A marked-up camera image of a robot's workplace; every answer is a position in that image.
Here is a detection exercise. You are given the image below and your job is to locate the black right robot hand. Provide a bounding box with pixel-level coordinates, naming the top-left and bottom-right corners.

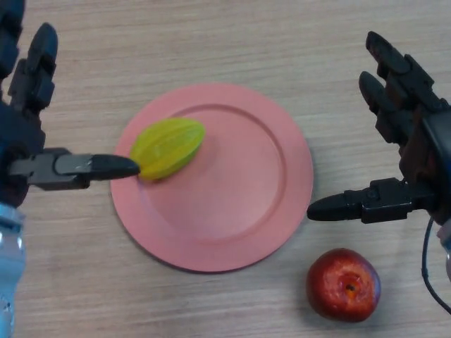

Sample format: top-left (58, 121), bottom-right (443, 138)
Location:
top-left (307, 30), bottom-right (451, 227)

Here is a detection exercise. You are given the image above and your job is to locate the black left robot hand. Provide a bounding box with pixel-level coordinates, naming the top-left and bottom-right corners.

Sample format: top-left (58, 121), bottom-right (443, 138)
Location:
top-left (0, 0), bottom-right (141, 208)

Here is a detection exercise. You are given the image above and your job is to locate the yellow starfruit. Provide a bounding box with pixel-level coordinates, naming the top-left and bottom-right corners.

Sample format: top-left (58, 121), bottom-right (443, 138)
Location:
top-left (129, 118), bottom-right (206, 182)

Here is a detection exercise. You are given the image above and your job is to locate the pink round plate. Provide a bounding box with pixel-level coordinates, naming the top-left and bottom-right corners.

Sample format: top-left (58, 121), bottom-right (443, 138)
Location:
top-left (109, 83), bottom-right (314, 274)

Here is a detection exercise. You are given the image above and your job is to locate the red apple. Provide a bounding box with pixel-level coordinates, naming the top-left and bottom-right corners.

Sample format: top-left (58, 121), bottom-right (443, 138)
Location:
top-left (305, 248), bottom-right (381, 323)

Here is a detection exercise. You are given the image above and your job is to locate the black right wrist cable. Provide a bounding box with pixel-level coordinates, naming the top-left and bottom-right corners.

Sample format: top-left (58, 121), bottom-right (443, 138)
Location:
top-left (421, 218), bottom-right (451, 315)

